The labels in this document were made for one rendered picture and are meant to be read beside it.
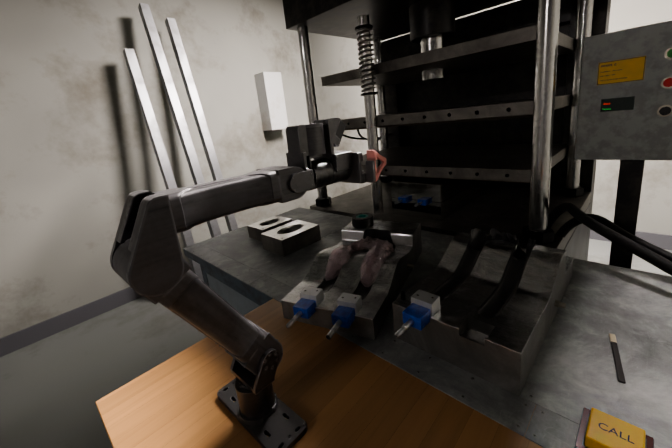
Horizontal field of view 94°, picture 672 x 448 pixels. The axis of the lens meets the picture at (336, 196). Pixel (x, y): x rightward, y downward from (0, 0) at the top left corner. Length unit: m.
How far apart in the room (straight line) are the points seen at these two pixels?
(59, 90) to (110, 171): 0.63
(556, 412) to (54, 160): 2.98
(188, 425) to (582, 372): 0.73
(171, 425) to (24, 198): 2.43
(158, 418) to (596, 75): 1.50
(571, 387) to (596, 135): 0.87
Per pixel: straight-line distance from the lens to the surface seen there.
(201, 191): 0.48
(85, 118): 3.05
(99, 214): 3.07
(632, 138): 1.39
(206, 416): 0.75
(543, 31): 1.29
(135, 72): 2.92
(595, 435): 0.66
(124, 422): 0.83
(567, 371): 0.80
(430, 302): 0.71
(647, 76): 1.38
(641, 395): 0.81
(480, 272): 0.89
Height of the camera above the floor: 1.31
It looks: 14 degrees down
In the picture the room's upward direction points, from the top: 6 degrees counter-clockwise
